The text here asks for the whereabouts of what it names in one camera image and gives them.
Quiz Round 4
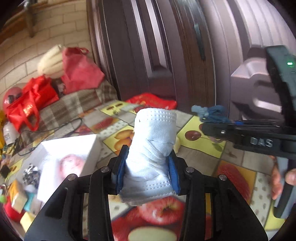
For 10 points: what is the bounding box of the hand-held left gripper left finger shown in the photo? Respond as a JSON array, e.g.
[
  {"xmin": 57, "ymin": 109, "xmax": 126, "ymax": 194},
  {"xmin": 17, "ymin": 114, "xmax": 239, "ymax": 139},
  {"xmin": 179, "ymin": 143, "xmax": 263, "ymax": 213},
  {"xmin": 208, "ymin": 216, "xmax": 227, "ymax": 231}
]
[{"xmin": 24, "ymin": 145, "xmax": 129, "ymax": 241}]

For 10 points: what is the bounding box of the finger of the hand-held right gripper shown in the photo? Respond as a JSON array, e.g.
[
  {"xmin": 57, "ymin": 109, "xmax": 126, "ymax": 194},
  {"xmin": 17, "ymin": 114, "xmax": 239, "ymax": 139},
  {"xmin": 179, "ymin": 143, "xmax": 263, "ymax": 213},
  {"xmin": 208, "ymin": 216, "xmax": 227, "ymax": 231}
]
[{"xmin": 202, "ymin": 120, "xmax": 237, "ymax": 143}]

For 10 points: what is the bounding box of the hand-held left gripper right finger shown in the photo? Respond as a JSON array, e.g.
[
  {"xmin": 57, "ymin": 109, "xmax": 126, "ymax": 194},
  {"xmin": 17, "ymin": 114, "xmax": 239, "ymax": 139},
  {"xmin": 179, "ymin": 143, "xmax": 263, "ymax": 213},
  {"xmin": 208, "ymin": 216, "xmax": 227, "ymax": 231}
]
[{"xmin": 167, "ymin": 155, "xmax": 269, "ymax": 241}]

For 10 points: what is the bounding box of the blue cloth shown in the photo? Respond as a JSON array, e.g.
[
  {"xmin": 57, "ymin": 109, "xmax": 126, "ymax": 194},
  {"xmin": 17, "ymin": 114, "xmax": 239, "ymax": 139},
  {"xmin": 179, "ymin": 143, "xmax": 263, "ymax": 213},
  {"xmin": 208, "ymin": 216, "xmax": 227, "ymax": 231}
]
[{"xmin": 191, "ymin": 105, "xmax": 232, "ymax": 125}]

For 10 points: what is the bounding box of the white face mask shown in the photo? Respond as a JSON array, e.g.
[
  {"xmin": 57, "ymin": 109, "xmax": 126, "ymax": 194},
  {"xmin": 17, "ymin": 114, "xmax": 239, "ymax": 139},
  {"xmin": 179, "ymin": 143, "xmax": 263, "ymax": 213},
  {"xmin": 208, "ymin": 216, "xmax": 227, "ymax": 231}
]
[{"xmin": 120, "ymin": 107, "xmax": 178, "ymax": 206}]

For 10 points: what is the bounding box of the white cardboard box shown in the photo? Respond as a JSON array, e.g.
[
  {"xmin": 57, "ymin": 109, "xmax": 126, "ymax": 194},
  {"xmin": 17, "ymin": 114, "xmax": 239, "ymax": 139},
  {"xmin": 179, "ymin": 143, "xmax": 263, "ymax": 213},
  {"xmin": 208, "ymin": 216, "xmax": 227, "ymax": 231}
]
[{"xmin": 36, "ymin": 134, "xmax": 102, "ymax": 205}]

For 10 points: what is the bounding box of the red soft toy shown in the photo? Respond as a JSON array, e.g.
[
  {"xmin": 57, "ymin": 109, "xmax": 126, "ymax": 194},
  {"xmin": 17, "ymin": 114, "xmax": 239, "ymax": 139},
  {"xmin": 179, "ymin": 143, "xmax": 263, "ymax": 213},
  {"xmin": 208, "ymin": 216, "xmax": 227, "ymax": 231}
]
[{"xmin": 3, "ymin": 197, "xmax": 24, "ymax": 221}]

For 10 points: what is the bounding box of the person's right hand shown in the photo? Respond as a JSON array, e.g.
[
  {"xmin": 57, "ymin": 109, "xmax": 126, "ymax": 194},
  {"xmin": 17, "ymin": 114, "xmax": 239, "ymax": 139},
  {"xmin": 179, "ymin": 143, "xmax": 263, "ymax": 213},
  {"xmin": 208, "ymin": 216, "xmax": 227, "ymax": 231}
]
[{"xmin": 270, "ymin": 160, "xmax": 296, "ymax": 200}]

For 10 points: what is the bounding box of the fruit print tablecloth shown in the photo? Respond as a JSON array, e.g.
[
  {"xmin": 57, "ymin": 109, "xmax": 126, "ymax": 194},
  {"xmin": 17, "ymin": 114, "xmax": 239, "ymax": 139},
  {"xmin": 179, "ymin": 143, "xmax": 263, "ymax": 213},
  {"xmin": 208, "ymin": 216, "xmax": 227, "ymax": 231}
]
[{"xmin": 0, "ymin": 100, "xmax": 290, "ymax": 241}]

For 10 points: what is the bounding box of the red flat packet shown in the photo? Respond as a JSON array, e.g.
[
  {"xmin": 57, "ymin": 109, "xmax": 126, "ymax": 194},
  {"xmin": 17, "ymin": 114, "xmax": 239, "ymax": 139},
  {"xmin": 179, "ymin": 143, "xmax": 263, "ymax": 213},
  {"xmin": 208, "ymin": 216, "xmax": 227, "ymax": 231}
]
[{"xmin": 125, "ymin": 93, "xmax": 178, "ymax": 110}]

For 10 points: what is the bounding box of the plaid blanket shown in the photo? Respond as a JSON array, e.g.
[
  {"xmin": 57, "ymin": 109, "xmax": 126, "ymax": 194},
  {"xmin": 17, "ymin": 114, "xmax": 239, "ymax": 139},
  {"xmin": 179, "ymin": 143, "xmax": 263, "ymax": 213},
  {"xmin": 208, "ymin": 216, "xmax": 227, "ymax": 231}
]
[{"xmin": 20, "ymin": 81, "xmax": 119, "ymax": 145}]

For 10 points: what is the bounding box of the teal small box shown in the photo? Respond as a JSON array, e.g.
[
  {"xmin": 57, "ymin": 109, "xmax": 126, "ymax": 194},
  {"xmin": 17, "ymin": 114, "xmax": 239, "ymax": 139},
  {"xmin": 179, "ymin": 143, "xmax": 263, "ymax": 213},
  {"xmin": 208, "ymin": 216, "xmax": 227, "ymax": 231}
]
[{"xmin": 24, "ymin": 192, "xmax": 38, "ymax": 212}]

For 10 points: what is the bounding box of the yellow small box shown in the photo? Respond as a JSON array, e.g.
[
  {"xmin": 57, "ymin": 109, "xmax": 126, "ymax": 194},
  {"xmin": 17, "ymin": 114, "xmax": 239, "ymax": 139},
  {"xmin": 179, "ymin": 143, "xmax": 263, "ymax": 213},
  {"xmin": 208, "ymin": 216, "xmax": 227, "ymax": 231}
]
[{"xmin": 20, "ymin": 211, "xmax": 37, "ymax": 232}]

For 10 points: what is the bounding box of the tan small box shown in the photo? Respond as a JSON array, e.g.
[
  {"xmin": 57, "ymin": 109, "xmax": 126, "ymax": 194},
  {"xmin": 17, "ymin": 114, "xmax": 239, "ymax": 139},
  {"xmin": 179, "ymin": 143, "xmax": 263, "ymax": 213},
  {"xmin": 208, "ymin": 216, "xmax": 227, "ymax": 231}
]
[{"xmin": 9, "ymin": 180, "xmax": 28, "ymax": 213}]

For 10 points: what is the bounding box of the dark brown door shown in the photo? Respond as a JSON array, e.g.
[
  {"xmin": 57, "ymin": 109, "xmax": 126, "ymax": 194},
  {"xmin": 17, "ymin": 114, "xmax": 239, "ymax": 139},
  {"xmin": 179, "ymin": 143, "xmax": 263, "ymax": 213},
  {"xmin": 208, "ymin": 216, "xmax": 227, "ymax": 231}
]
[{"xmin": 86, "ymin": 0, "xmax": 296, "ymax": 116}]

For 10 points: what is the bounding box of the red cloth bag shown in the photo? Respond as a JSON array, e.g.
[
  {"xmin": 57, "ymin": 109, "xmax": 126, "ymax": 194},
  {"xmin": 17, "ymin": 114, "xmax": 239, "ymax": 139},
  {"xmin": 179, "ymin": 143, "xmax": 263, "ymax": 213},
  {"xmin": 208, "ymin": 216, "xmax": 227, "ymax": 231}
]
[{"xmin": 61, "ymin": 47, "xmax": 106, "ymax": 95}]

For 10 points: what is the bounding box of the white jar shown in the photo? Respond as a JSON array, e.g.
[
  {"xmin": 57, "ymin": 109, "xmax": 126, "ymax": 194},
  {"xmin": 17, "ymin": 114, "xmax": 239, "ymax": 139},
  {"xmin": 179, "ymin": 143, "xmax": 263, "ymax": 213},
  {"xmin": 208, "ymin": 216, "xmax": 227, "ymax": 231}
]
[{"xmin": 3, "ymin": 125, "xmax": 18, "ymax": 146}]

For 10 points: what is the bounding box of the red plastic bag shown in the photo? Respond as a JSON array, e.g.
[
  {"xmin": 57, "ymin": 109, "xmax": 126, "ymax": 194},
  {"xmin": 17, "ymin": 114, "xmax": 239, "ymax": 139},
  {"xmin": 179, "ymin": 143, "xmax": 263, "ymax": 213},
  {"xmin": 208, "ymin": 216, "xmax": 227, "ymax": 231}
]
[{"xmin": 6, "ymin": 76, "xmax": 60, "ymax": 132}]

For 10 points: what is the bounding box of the cream plush pumpkin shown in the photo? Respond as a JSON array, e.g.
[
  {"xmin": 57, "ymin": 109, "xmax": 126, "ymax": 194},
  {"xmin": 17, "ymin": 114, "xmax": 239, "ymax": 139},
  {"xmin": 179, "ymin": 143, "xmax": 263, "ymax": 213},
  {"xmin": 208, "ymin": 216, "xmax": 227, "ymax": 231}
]
[{"xmin": 37, "ymin": 45, "xmax": 67, "ymax": 78}]

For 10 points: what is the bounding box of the red round ball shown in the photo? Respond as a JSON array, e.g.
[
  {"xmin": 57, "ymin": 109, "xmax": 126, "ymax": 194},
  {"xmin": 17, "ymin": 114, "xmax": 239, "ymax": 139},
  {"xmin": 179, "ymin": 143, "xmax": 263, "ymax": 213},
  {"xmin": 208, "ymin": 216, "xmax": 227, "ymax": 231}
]
[{"xmin": 3, "ymin": 87, "xmax": 24, "ymax": 112}]

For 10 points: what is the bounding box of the black cable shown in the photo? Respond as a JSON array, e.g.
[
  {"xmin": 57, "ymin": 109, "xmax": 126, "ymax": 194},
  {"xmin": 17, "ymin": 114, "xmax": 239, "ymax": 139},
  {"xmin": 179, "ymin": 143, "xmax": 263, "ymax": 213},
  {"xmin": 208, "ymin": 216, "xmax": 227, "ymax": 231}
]
[{"xmin": 18, "ymin": 118, "xmax": 82, "ymax": 156}]

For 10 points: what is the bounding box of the wooden rail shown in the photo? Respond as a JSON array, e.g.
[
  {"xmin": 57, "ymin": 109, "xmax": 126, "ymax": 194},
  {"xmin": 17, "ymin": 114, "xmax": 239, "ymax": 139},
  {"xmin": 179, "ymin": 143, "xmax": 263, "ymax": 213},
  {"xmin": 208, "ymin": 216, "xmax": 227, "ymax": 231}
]
[{"xmin": 0, "ymin": 0, "xmax": 43, "ymax": 44}]

